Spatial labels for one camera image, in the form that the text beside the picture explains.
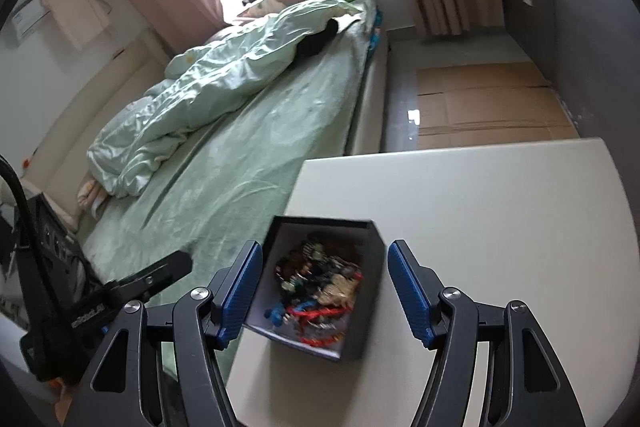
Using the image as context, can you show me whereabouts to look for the black jewelry box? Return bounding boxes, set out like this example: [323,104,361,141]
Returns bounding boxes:
[243,215,386,362]

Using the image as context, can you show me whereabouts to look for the light green duvet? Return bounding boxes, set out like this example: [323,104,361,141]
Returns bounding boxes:
[87,0,367,198]

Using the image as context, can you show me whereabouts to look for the flat cardboard sheet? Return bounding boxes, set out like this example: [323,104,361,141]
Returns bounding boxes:
[415,61,582,151]

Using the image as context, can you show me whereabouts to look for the pile of mixed jewelry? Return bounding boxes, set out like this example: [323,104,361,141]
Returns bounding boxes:
[262,232,364,351]

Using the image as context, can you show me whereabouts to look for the pink and white cloth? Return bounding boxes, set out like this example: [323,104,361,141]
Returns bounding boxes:
[77,179,109,214]

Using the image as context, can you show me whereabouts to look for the black cable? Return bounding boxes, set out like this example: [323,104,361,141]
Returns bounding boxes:
[0,154,51,333]

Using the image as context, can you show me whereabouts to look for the white air conditioner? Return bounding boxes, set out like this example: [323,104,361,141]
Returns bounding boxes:
[10,0,56,46]

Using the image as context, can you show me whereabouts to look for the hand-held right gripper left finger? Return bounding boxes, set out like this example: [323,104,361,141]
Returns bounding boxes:
[61,240,264,427]

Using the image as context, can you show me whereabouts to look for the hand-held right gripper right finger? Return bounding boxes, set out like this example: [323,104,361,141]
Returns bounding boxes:
[386,238,587,427]

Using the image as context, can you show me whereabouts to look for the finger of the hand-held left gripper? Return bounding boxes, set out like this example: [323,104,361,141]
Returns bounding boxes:
[104,251,194,304]

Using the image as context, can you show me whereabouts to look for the red cord bracelet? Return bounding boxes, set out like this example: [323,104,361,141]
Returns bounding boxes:
[287,304,352,349]

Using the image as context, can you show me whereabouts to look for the beige padded headboard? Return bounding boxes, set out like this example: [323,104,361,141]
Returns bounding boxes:
[20,29,174,228]

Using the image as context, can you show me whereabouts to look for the black cloth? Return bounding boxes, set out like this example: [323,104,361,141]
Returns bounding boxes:
[295,18,340,58]

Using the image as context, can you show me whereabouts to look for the bed with green sheet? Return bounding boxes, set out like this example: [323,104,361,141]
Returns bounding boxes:
[75,0,392,378]

